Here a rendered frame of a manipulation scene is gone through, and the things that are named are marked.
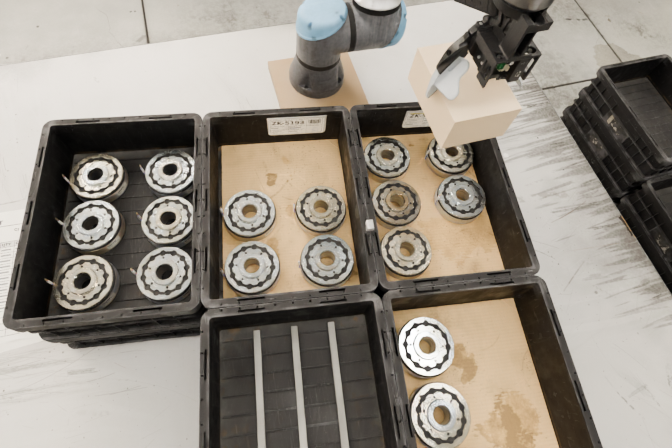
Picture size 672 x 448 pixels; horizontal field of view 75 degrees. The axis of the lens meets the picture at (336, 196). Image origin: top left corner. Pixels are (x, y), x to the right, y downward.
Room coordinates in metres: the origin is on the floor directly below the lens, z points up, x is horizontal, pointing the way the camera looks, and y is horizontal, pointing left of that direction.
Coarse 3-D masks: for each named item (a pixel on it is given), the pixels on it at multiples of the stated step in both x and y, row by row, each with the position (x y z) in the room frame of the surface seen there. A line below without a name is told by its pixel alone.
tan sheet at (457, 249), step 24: (408, 144) 0.60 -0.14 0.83; (408, 168) 0.54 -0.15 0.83; (432, 192) 0.49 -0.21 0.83; (432, 216) 0.43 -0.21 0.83; (480, 216) 0.45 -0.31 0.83; (432, 240) 0.37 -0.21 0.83; (456, 240) 0.38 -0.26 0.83; (480, 240) 0.39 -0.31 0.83; (432, 264) 0.32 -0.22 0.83; (456, 264) 0.33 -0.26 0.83; (480, 264) 0.34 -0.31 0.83
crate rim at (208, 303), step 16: (224, 112) 0.53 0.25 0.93; (240, 112) 0.53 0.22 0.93; (256, 112) 0.54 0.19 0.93; (272, 112) 0.55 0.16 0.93; (288, 112) 0.56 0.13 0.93; (304, 112) 0.56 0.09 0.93; (320, 112) 0.57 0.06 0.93; (336, 112) 0.58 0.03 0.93; (208, 128) 0.48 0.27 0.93; (208, 144) 0.45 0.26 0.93; (352, 144) 0.51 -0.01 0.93; (208, 160) 0.41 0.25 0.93; (352, 160) 0.47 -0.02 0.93; (208, 176) 0.38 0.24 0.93; (352, 176) 0.44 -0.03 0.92; (208, 192) 0.35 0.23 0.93; (208, 208) 0.31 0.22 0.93; (208, 224) 0.28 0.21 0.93; (208, 240) 0.25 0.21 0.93; (368, 240) 0.31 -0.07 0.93; (208, 256) 0.23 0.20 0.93; (368, 256) 0.28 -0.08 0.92; (208, 272) 0.20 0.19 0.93; (368, 272) 0.25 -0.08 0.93; (208, 288) 0.17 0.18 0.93; (336, 288) 0.21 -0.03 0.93; (352, 288) 0.21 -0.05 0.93; (368, 288) 0.22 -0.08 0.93; (208, 304) 0.15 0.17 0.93; (224, 304) 0.15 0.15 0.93; (240, 304) 0.16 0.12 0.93
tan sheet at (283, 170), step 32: (224, 160) 0.47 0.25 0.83; (256, 160) 0.49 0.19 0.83; (288, 160) 0.50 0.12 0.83; (320, 160) 0.52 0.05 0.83; (224, 192) 0.40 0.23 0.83; (288, 192) 0.42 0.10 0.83; (224, 224) 0.33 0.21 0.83; (288, 224) 0.35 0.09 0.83; (224, 256) 0.26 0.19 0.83; (288, 256) 0.28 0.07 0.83; (224, 288) 0.20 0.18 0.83; (288, 288) 0.22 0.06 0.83
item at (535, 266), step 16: (352, 112) 0.58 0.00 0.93; (352, 128) 0.54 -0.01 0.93; (496, 144) 0.57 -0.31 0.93; (496, 160) 0.53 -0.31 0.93; (512, 192) 0.46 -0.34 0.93; (368, 208) 0.37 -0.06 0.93; (512, 208) 0.42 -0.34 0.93; (528, 240) 0.36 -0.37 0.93; (528, 256) 0.33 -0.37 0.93; (384, 272) 0.25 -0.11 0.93; (480, 272) 0.28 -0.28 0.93; (496, 272) 0.29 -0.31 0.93; (512, 272) 0.29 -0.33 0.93; (528, 272) 0.30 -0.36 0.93; (384, 288) 0.22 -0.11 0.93; (400, 288) 0.23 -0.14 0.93
